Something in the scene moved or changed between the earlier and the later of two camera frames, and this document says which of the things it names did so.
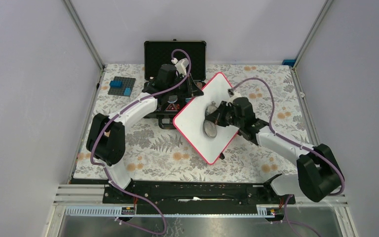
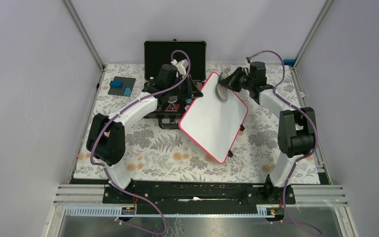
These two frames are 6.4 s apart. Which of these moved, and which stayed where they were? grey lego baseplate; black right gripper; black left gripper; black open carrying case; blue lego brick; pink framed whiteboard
Moved: black right gripper; pink framed whiteboard
Stayed: grey lego baseplate; black open carrying case; blue lego brick; black left gripper
